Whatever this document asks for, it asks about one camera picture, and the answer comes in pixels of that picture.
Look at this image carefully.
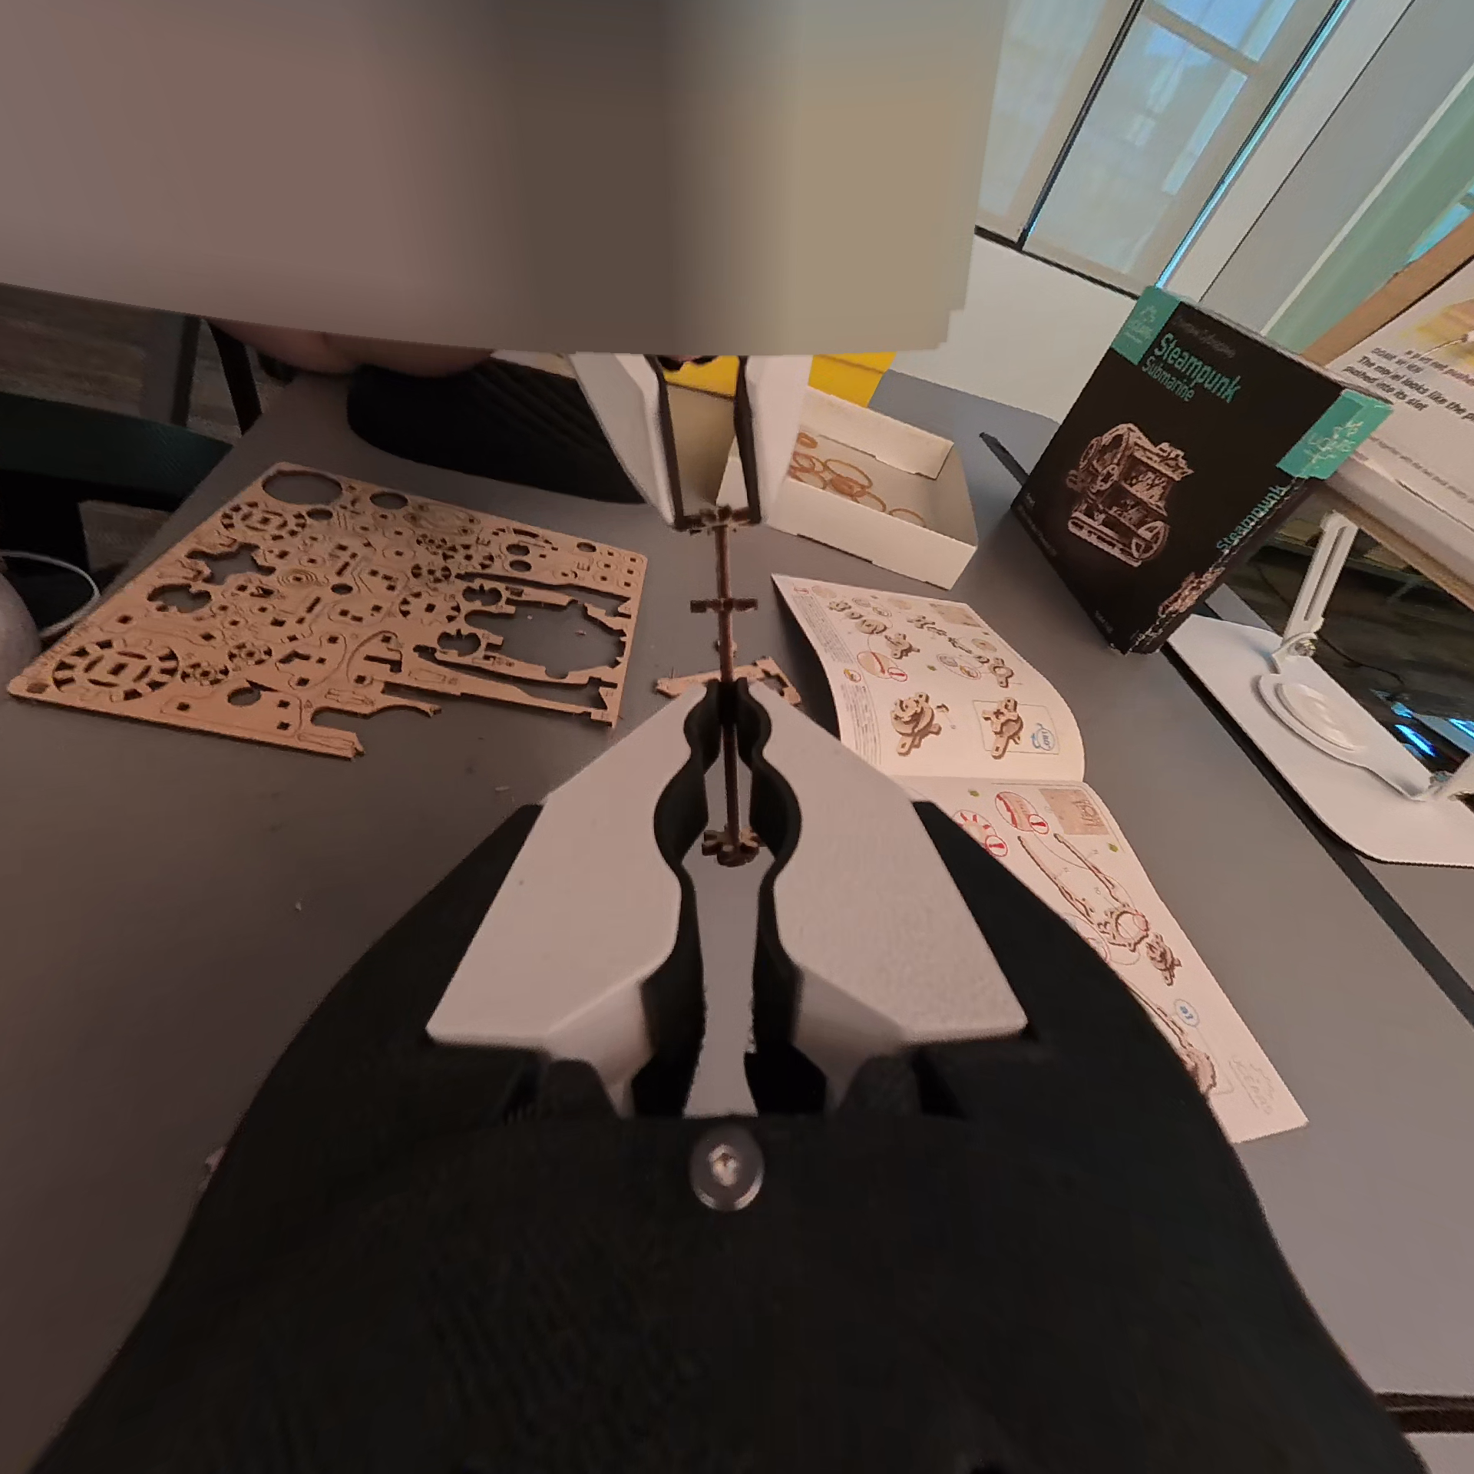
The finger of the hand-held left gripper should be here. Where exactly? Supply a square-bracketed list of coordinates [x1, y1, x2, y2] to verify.
[571, 355, 695, 534]
[732, 355, 811, 528]

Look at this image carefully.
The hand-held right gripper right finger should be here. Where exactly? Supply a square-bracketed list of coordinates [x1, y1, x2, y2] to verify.
[736, 681, 1029, 1118]

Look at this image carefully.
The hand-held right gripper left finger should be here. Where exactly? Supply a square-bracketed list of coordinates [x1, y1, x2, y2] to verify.
[427, 679, 723, 1118]

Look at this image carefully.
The wooden parts sheet fragment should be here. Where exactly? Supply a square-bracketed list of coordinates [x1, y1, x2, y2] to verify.
[655, 656, 804, 709]

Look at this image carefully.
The black model kit box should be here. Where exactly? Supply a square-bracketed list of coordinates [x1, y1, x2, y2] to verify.
[1011, 286, 1395, 658]

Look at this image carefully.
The laser-cut wooden parts sheet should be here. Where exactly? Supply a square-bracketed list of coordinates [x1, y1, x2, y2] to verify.
[6, 460, 650, 762]

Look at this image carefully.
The pile of rubber bands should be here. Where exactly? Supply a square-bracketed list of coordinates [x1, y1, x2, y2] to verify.
[790, 427, 930, 525]

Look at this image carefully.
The yellow object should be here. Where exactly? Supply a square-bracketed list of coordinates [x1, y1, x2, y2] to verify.
[669, 351, 897, 400]

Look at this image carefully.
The white cardboard tray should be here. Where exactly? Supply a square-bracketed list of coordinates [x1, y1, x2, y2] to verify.
[716, 386, 981, 592]

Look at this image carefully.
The instruction booklet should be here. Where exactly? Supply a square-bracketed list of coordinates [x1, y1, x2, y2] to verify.
[772, 572, 1309, 1144]

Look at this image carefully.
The white board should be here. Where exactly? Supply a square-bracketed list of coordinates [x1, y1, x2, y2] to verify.
[1165, 611, 1474, 867]

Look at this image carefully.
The window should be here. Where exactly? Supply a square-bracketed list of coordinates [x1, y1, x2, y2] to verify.
[972, 0, 1474, 358]

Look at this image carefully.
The dark office chair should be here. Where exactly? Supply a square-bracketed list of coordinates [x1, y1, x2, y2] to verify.
[0, 390, 237, 542]

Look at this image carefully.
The white folding magnifier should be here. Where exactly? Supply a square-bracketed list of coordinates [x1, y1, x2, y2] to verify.
[1255, 507, 1455, 802]

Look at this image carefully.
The printed display board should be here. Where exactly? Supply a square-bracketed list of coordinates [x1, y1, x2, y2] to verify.
[1302, 248, 1474, 555]

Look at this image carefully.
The black metal frame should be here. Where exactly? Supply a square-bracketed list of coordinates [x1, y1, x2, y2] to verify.
[170, 313, 269, 437]

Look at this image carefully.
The white cable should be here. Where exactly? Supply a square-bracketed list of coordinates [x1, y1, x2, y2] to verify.
[0, 551, 104, 635]

